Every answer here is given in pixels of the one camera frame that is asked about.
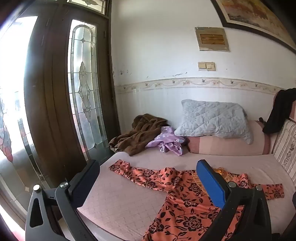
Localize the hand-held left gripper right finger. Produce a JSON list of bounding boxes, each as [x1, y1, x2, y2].
[[196, 159, 271, 241]]

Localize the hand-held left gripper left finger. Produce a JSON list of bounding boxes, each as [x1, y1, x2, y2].
[[25, 159, 100, 241]]

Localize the orange black floral garment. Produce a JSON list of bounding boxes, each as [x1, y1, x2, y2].
[[109, 159, 284, 241]]

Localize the pink bolster cushion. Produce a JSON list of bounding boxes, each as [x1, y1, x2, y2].
[[187, 119, 271, 156]]

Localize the pink quilted sofa bed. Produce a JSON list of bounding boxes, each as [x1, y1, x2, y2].
[[76, 93, 296, 241]]

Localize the purple floral cloth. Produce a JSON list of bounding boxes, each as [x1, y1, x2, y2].
[[145, 126, 187, 156]]

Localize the grey quilted pillow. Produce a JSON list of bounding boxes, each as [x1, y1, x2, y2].
[[174, 99, 253, 144]]

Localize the brown fleece robe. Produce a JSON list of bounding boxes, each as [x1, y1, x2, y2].
[[109, 113, 168, 156]]

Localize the striped floral cushion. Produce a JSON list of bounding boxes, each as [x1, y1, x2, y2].
[[273, 119, 296, 173]]

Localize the wooden stained glass door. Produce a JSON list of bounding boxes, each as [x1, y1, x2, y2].
[[24, 0, 119, 183]]

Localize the stained glass transom window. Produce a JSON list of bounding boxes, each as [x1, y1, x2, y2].
[[67, 0, 108, 15]]

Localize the beige wall panel box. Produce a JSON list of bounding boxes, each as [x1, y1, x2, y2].
[[195, 27, 230, 52]]

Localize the dark framed wall painting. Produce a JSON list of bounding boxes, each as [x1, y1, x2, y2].
[[210, 0, 296, 55]]

